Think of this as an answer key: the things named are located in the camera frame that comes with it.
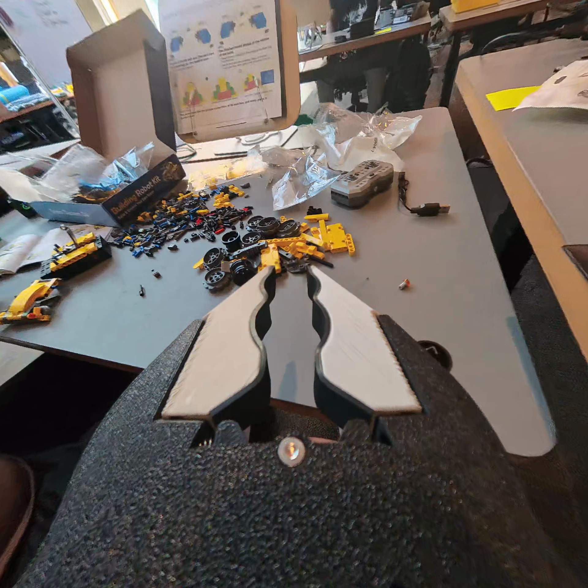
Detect black office chair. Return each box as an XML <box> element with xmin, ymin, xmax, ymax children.
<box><xmin>464</xmin><ymin>156</ymin><xmax>536</xmax><ymax>295</ymax></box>

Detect person's brown shirt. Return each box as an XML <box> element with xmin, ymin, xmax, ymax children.
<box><xmin>0</xmin><ymin>455</ymin><xmax>35</xmax><ymax>575</ymax></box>

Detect open instruction booklet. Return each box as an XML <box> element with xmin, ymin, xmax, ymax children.
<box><xmin>0</xmin><ymin>225</ymin><xmax>113</xmax><ymax>276</ymax></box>

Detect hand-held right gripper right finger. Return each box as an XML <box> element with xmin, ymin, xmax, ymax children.
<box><xmin>307</xmin><ymin>266</ymin><xmax>423</xmax><ymax>442</ymax></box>

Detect pile of small building pieces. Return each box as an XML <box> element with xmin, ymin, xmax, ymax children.
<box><xmin>110</xmin><ymin>181</ymin><xmax>253</xmax><ymax>258</ymax></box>

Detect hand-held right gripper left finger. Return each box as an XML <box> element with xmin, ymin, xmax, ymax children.
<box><xmin>161</xmin><ymin>266</ymin><xmax>277</xmax><ymax>430</ymax></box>

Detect yellow paper sheet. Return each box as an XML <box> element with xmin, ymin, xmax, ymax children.
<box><xmin>485</xmin><ymin>86</ymin><xmax>543</xmax><ymax>112</ymax></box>

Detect clear bag of blue parts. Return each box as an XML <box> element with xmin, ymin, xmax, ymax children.
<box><xmin>0</xmin><ymin>142</ymin><xmax>154</xmax><ymax>203</ymax></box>

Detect clear plastic bag white slip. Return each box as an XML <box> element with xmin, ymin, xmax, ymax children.
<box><xmin>317</xmin><ymin>103</ymin><xmax>423</xmax><ymax>173</ymax></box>

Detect blue cardboard kit box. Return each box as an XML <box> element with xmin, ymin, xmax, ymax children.
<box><xmin>30</xmin><ymin>9</ymin><xmax>187</xmax><ymax>228</ymax></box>

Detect grey toy motor block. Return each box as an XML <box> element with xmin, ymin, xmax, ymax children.
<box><xmin>331</xmin><ymin>160</ymin><xmax>395</xmax><ymax>209</ymax></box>

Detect white printed paper sheet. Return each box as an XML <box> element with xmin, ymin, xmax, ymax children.
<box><xmin>512</xmin><ymin>60</ymin><xmax>588</xmax><ymax>111</ymax></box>

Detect yellow grey toy vehicle assembly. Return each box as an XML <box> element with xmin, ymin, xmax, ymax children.
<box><xmin>0</xmin><ymin>278</ymin><xmax>61</xmax><ymax>326</ymax></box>

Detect white flat pad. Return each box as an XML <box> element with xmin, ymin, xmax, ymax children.
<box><xmin>179</xmin><ymin>126</ymin><xmax>313</xmax><ymax>162</ymax></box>

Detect black cable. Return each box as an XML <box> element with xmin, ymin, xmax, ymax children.
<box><xmin>397</xmin><ymin>172</ymin><xmax>451</xmax><ymax>217</ymax></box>

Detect group of toy wheels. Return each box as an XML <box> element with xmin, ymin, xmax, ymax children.
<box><xmin>202</xmin><ymin>215</ymin><xmax>301</xmax><ymax>292</ymax></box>

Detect long wooden table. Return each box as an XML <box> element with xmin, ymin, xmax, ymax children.
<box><xmin>455</xmin><ymin>39</ymin><xmax>588</xmax><ymax>359</ymax></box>

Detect wooden work table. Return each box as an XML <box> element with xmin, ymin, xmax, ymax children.
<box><xmin>299</xmin><ymin>14</ymin><xmax>432</xmax><ymax>62</ymax></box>

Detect black battery box yellow beams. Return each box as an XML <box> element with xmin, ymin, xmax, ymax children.
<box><xmin>40</xmin><ymin>225</ymin><xmax>112</xmax><ymax>280</ymax></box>

